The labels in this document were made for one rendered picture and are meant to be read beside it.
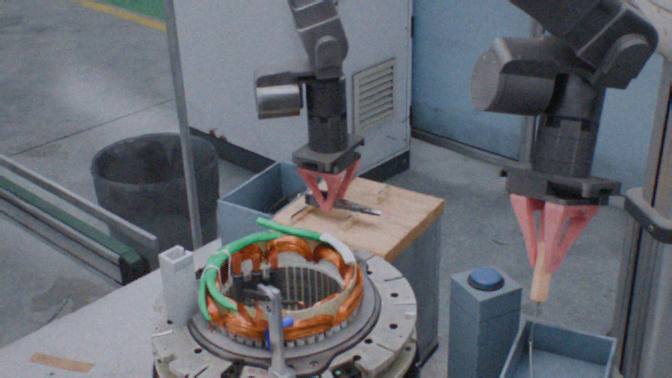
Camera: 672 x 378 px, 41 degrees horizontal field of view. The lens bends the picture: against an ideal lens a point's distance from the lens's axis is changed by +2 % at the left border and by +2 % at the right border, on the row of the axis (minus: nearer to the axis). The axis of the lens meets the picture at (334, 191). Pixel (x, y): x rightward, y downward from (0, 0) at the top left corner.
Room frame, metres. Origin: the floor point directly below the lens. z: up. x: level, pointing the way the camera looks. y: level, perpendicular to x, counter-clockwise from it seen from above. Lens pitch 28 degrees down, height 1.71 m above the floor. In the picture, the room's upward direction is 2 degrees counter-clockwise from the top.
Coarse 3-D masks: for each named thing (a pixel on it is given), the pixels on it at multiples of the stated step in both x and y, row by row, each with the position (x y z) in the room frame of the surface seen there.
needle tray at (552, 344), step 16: (528, 320) 0.88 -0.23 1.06; (528, 336) 0.87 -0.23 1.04; (544, 336) 0.87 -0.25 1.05; (560, 336) 0.86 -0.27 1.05; (576, 336) 0.85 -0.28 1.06; (592, 336) 0.84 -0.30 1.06; (512, 352) 0.81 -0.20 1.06; (528, 352) 0.86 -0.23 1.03; (544, 352) 0.86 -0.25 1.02; (560, 352) 0.86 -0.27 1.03; (576, 352) 0.85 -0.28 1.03; (592, 352) 0.84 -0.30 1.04; (608, 352) 0.84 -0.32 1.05; (512, 368) 0.81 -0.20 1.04; (528, 368) 0.83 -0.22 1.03; (544, 368) 0.83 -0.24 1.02; (560, 368) 0.83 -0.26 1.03; (576, 368) 0.83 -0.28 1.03; (592, 368) 0.83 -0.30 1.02; (608, 368) 0.78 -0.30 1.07
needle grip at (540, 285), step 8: (544, 248) 0.75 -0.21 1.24; (544, 256) 0.75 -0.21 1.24; (536, 264) 0.75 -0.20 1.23; (544, 264) 0.74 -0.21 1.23; (536, 272) 0.74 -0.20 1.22; (544, 272) 0.74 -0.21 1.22; (536, 280) 0.74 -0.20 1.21; (544, 280) 0.74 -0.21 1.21; (536, 288) 0.74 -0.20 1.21; (544, 288) 0.74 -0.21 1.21; (536, 296) 0.73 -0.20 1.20; (544, 296) 0.73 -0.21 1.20
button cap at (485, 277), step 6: (480, 270) 1.02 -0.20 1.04; (486, 270) 1.02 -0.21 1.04; (492, 270) 1.02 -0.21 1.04; (474, 276) 1.01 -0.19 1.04; (480, 276) 1.00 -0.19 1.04; (486, 276) 1.00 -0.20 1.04; (492, 276) 1.00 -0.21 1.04; (498, 276) 1.00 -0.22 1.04; (474, 282) 1.00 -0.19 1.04; (480, 282) 0.99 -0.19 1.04; (486, 282) 0.99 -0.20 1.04; (492, 282) 0.99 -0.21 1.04; (498, 282) 1.00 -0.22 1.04
